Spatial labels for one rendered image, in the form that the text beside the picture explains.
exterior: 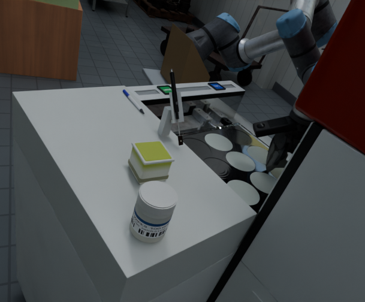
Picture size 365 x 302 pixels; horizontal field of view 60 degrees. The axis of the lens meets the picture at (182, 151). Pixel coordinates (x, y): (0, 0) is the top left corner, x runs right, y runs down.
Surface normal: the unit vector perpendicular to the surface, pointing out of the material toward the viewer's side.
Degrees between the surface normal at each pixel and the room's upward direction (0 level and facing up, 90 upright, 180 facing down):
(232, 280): 90
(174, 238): 0
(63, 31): 90
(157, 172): 90
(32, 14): 90
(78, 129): 0
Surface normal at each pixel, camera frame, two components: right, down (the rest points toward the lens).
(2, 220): 0.27, -0.79
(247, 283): -0.76, 0.18
